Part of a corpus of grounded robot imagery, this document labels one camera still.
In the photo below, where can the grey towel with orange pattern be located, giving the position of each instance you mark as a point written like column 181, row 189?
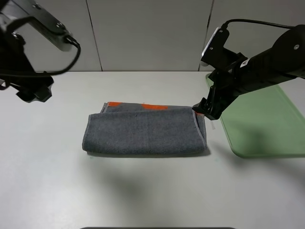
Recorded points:
column 145, row 130

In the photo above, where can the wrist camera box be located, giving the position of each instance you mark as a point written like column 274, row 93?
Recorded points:
column 31, row 12
column 214, row 54

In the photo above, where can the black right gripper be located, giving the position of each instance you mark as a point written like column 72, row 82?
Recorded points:
column 239, row 76

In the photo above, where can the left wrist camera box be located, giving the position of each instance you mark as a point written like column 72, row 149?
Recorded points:
column 31, row 12

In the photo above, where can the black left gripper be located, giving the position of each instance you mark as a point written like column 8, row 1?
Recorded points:
column 16, row 70

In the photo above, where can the light green plastic tray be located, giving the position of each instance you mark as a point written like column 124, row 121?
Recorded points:
column 263, row 124

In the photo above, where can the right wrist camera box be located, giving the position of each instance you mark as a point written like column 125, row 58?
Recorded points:
column 214, row 54

